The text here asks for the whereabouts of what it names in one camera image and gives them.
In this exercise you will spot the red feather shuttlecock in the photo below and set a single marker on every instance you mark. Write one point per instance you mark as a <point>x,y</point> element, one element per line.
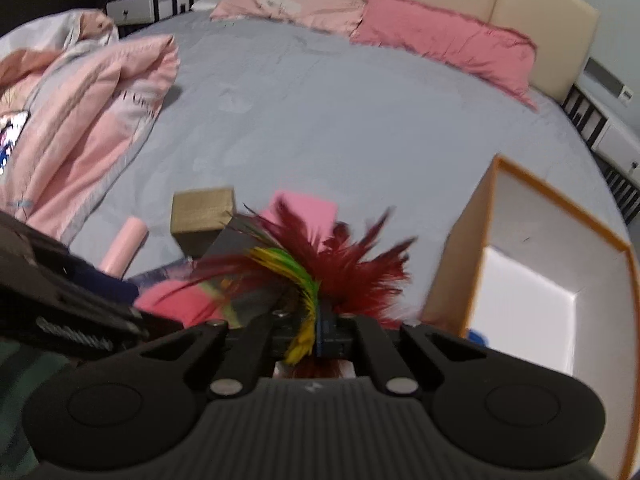
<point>350,270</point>

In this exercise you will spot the dark pink pillow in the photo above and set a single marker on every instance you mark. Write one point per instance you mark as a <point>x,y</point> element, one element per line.
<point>450,42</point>

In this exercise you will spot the bright pink soft object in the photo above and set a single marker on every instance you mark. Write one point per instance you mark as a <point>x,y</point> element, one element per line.
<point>167,305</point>

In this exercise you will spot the pink selfie stick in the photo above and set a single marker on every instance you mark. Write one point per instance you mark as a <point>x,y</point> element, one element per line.
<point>124,247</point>

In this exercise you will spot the bed with grey sheet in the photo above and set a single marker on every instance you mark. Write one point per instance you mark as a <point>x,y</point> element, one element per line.
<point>325,110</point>

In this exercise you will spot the grey wall panel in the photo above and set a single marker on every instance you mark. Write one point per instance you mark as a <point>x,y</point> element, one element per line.
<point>607,77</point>

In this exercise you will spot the orange cardboard box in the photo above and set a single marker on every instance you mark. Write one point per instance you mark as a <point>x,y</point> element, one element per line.
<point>530,280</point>

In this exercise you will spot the small blue object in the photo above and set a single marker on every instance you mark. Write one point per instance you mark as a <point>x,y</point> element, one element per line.
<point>477,335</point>

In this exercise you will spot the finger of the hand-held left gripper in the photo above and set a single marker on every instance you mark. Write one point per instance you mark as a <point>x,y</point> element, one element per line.
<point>102,282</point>

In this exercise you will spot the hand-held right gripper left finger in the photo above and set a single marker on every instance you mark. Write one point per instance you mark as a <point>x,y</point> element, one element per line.
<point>320,337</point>

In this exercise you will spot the white black nightstand with frames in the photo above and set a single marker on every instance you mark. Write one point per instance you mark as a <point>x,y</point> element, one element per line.
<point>150,6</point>

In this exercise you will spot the pink printed quilt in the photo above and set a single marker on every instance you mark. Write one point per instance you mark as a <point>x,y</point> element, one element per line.
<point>85,120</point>

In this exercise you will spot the gold box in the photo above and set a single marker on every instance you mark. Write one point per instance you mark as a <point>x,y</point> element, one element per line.
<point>200,210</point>

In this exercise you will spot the dark grey card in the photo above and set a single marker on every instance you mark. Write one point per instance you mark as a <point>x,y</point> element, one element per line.
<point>232,245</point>

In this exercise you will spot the light pink pillow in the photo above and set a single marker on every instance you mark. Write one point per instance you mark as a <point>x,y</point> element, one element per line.
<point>280,7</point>

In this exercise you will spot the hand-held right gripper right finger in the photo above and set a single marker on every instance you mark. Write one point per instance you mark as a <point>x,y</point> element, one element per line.
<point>342,335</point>

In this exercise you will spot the pink notepad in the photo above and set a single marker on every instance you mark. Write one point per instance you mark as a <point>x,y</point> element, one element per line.
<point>312,215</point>

